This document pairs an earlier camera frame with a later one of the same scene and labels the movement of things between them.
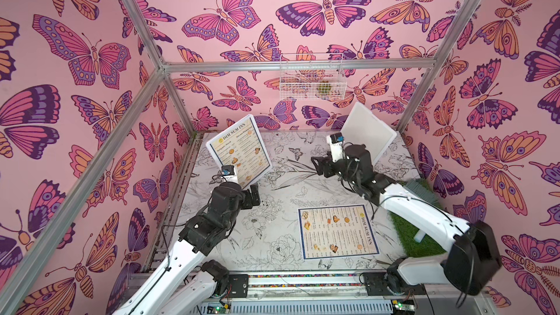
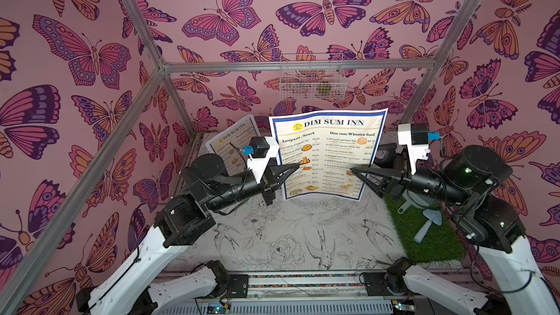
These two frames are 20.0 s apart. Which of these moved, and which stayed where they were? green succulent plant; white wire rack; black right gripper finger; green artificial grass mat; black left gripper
Moved: black left gripper; black right gripper finger
Stayed: green artificial grass mat; green succulent plant; white wire rack
